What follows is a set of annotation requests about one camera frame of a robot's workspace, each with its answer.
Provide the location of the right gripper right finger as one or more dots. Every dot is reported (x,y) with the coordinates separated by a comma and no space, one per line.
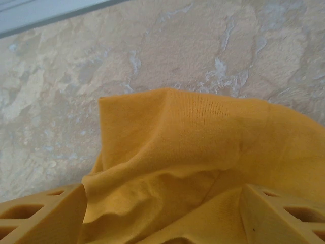
(276,223)

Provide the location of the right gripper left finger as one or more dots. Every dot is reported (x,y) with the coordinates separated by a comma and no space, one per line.
(50,218)

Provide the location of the yellow t-shirt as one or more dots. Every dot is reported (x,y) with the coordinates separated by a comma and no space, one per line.
(190,142)

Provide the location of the aluminium table edge frame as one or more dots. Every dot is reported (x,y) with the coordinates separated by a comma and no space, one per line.
(25,15)

